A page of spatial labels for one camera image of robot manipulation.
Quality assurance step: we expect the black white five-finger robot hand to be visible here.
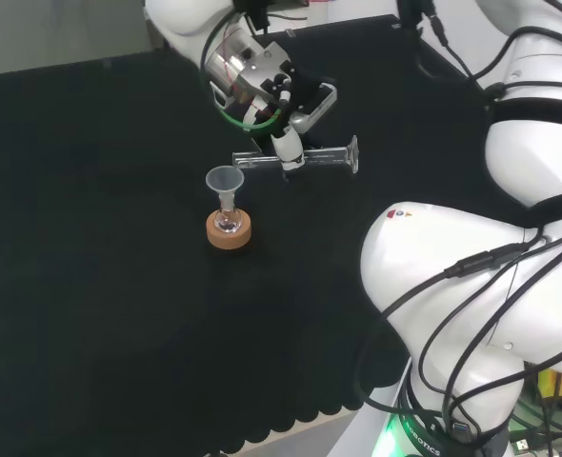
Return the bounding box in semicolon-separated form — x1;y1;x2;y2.
235;40;321;186

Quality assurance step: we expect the clear graduated cylinder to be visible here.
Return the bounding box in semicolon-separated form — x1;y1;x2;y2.
231;134;360;175

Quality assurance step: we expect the clear round-bottom flask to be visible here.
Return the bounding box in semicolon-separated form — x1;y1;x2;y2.
213;199;242;235

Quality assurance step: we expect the cork ring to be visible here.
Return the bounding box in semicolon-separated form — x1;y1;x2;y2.
205;209;253;251

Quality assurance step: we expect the black cable with connector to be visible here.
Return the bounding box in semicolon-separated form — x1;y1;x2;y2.
354;240;549;415

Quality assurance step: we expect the clear plastic funnel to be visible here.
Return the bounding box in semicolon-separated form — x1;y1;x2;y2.
205;166;246;213

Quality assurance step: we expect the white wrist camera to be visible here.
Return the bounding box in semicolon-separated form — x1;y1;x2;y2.
290;82;338;134

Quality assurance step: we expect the black bench cloth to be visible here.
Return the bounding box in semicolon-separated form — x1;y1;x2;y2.
0;13;496;456

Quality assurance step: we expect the green cable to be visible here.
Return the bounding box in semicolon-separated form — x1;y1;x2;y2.
215;97;283;133

